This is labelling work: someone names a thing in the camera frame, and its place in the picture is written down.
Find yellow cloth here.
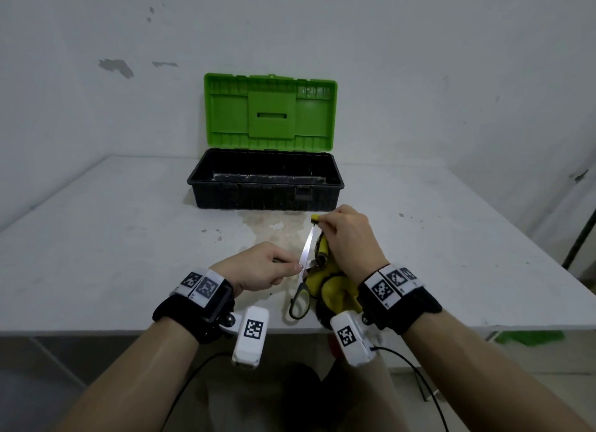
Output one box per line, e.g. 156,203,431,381
309,214,364,328

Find black wristband with markers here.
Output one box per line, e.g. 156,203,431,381
152,269,235,345
357,264,443,336

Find black metal pole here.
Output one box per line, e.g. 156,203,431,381
562,210,596,269

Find black left wristband with markers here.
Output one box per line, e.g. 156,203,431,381
152,269,235,345

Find person's right forearm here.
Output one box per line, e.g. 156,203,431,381
401,308,592,432

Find person's right hand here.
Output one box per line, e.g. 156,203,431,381
318,204,391,288

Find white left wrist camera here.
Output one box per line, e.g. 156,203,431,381
219,305,271,369

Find person's left forearm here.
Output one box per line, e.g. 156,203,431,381
55,317,201,432

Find green-handled scissors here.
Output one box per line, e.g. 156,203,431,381
272,224,329,321

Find person's left hand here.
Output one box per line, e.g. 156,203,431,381
209,241,304,299

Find green lid black toolbox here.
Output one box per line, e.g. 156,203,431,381
186,72,345,212

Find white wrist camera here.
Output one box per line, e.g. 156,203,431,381
219,305,271,369
329,309,384,368

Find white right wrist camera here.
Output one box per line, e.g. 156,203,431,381
329,309,384,368

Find white table leg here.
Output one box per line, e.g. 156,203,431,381
417,380,443,402

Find green plastic scrap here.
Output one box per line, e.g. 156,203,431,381
493,330,565,345

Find black right wristband with markers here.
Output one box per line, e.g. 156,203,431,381
357,264,443,336

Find black right camera cable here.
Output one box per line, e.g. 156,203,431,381
372,346,450,432

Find person's legs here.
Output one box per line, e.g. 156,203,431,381
204,352,406,432

